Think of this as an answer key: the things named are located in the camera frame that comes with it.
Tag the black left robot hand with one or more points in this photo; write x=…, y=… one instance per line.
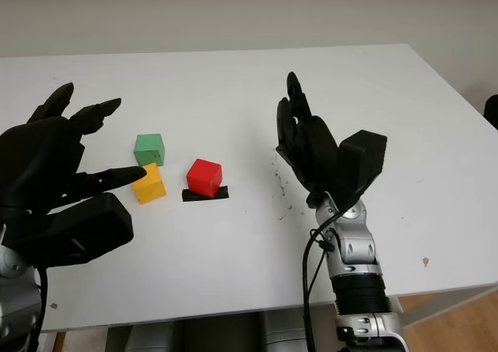
x=35, y=161

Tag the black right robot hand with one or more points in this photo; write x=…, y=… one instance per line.
x=311, y=153

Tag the red wooden block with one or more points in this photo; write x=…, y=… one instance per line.
x=202, y=177

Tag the green wooden block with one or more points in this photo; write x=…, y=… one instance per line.
x=149, y=149

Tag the yellow wooden block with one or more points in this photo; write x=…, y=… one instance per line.
x=149, y=186

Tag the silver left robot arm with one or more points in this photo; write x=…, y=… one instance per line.
x=17, y=297

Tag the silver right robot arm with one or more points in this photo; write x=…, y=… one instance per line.
x=358, y=258

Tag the black tape strip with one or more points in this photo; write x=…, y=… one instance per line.
x=190, y=197

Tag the grey robot thigh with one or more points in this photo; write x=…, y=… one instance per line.
x=288, y=334
x=149, y=338

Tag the dark round object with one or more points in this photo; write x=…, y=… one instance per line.
x=492, y=110

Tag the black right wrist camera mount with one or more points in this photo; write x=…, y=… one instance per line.
x=365, y=153

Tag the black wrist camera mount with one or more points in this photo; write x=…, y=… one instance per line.
x=365, y=153
x=89, y=227

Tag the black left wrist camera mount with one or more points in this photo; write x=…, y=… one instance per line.
x=89, y=227

